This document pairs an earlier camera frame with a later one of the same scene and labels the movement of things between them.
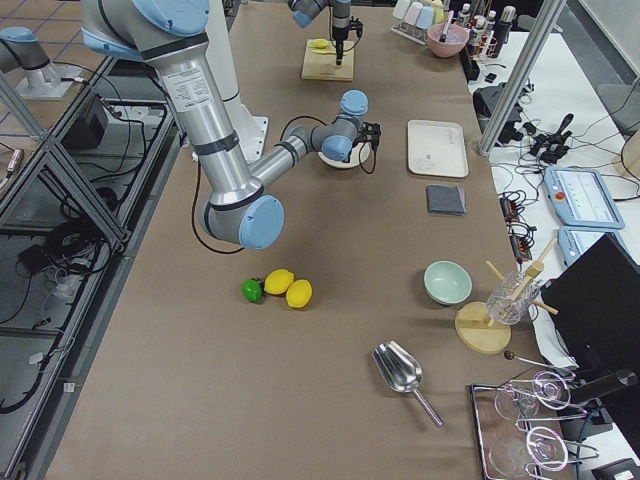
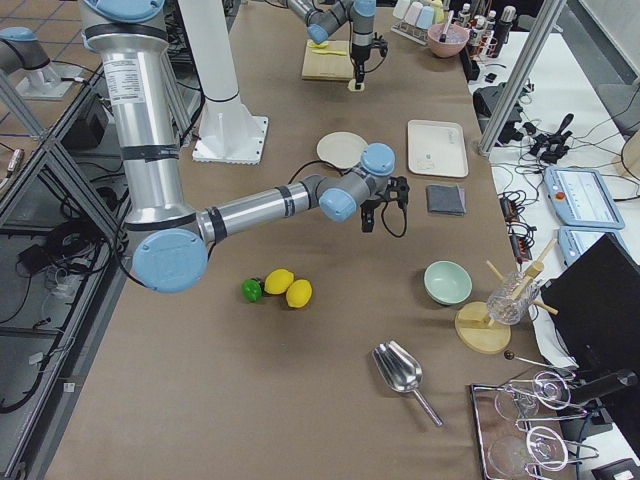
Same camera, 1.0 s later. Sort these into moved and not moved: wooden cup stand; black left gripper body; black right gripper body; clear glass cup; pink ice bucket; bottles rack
Moved: black left gripper body; black right gripper body
Not moved: wooden cup stand; clear glass cup; bottles rack; pink ice bucket
